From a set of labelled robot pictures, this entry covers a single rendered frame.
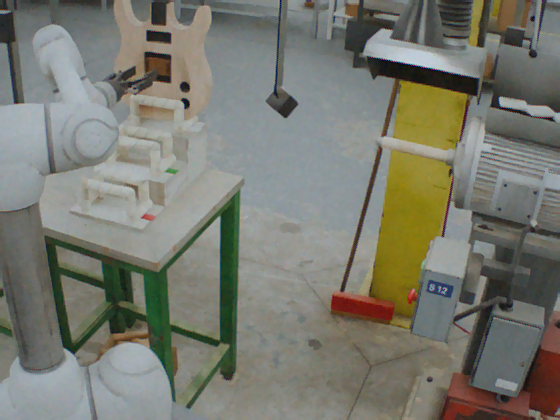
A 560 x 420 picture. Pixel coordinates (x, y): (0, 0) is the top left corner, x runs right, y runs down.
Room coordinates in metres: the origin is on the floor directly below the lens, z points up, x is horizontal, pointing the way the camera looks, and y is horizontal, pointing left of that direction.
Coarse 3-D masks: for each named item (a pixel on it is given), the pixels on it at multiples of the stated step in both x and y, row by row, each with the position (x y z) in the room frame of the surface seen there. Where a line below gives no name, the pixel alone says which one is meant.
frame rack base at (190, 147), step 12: (144, 120) 2.01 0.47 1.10; (156, 120) 2.01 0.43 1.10; (192, 132) 1.92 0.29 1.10; (204, 132) 1.99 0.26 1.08; (180, 144) 1.87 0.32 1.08; (192, 144) 1.90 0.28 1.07; (204, 144) 1.99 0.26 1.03; (180, 156) 1.87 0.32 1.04; (192, 156) 1.90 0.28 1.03; (204, 156) 1.99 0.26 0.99; (192, 168) 1.90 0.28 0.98; (204, 168) 1.99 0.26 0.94; (192, 180) 1.90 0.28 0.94
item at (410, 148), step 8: (384, 144) 1.58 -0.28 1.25; (392, 144) 1.57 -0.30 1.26; (400, 144) 1.57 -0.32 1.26; (408, 144) 1.57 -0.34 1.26; (416, 144) 1.56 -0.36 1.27; (400, 152) 1.57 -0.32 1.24; (408, 152) 1.56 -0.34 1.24; (416, 152) 1.55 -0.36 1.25; (424, 152) 1.54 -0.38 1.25; (432, 152) 1.54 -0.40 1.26; (440, 152) 1.53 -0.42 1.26; (440, 160) 1.53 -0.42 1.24
